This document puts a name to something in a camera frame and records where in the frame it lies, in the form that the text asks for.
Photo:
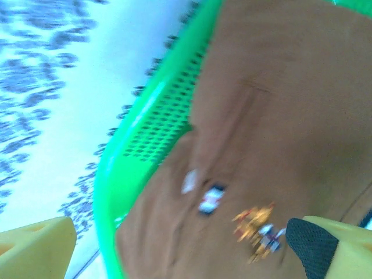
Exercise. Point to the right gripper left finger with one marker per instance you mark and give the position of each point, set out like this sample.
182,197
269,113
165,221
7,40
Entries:
32,250

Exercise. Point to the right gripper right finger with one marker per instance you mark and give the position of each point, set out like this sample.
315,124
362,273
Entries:
334,250

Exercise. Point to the brown long pants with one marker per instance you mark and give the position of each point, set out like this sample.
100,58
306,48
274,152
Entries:
276,116

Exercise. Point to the green plastic perforated basket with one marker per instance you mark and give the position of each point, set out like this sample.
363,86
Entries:
162,116

